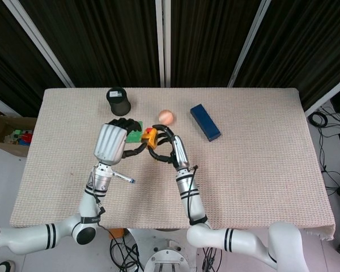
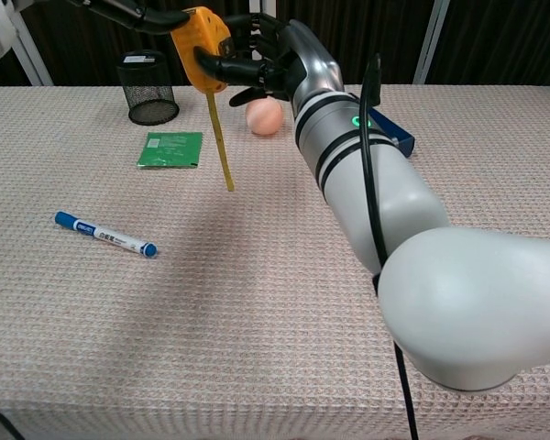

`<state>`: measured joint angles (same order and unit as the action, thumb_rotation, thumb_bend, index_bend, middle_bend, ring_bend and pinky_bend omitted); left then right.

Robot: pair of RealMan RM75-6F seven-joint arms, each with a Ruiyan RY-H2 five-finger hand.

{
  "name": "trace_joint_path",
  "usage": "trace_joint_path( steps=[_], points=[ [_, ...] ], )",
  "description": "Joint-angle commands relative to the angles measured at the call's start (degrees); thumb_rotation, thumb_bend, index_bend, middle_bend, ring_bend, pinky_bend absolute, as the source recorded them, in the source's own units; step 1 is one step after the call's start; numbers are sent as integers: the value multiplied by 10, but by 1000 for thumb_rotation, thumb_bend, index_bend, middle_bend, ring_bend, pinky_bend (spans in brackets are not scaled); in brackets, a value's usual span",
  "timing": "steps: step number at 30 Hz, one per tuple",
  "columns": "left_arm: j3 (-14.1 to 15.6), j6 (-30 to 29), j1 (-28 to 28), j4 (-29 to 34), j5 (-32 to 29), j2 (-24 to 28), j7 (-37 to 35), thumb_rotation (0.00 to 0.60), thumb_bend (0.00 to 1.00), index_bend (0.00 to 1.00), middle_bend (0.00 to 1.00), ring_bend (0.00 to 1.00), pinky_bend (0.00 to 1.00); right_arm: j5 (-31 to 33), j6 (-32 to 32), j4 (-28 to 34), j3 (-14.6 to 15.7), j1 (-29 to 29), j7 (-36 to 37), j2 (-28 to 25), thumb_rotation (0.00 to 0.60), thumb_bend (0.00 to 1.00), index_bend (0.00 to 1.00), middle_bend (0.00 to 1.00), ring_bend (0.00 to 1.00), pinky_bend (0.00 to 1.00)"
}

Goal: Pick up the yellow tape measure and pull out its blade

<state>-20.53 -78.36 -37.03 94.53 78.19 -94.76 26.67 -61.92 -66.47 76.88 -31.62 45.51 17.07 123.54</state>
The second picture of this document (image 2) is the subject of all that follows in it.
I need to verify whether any white slanted frame post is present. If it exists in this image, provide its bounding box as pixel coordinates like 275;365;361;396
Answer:
412;0;454;85
8;7;55;87

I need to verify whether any yellow tape measure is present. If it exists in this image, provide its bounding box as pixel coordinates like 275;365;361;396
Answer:
170;5;237;193

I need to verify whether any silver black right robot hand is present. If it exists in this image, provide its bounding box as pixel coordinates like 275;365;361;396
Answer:
195;12;346;115

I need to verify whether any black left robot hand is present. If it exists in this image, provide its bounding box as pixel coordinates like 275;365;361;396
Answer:
68;0;191;35

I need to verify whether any dark brown curtain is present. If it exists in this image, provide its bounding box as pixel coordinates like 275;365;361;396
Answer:
0;0;550;91

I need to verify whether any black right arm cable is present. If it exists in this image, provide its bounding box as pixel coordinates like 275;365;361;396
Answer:
357;52;422;440

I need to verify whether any peach coloured ball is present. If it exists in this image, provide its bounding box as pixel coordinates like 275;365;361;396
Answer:
244;96;285;137

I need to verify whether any beige waffle tablecloth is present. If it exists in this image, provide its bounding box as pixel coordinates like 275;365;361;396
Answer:
0;83;550;440

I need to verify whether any dark blue rectangular box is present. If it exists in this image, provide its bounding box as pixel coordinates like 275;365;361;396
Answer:
365;105;416;160

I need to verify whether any green foil packet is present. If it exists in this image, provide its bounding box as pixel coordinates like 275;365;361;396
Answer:
136;131;204;170

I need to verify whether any black mesh pen holder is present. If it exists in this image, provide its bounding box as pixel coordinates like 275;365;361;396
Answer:
115;49;181;126

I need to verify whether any blue white marker pen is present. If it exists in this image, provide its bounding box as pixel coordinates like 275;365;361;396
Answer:
54;211;159;259

